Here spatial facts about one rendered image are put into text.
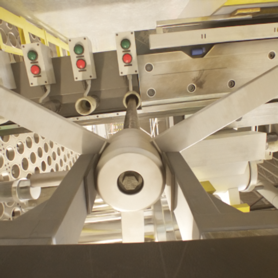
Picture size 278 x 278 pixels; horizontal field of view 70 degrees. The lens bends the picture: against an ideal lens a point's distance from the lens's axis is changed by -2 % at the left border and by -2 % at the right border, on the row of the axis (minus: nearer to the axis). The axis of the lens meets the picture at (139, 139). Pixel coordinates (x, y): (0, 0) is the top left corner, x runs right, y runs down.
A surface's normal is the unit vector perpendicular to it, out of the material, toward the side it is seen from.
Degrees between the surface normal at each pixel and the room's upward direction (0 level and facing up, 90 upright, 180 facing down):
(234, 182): 81
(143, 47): 90
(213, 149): 90
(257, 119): 90
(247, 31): 90
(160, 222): 131
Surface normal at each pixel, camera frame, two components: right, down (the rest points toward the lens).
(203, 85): 0.04, 0.27
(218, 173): 0.07, 0.61
